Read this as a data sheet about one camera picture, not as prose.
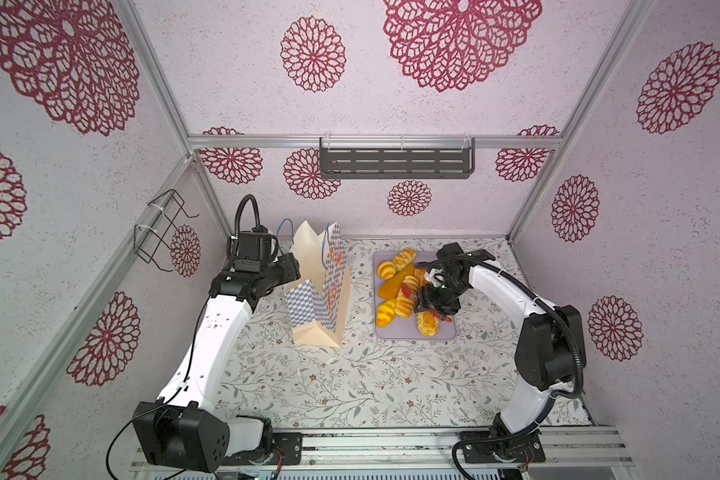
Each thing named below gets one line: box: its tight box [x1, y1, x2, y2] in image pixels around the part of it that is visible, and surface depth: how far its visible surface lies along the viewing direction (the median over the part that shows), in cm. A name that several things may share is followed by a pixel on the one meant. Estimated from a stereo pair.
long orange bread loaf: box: [378, 264, 415, 300], surface depth 102 cm
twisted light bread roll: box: [392, 248, 417, 271], surface depth 112 cm
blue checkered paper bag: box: [285, 220, 351, 348], surface depth 85 cm
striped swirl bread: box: [394, 275, 420, 319], surface depth 97 cm
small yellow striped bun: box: [376, 299, 396, 328], surface depth 97 cm
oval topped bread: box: [417, 311, 439, 337], surface depth 94 cm
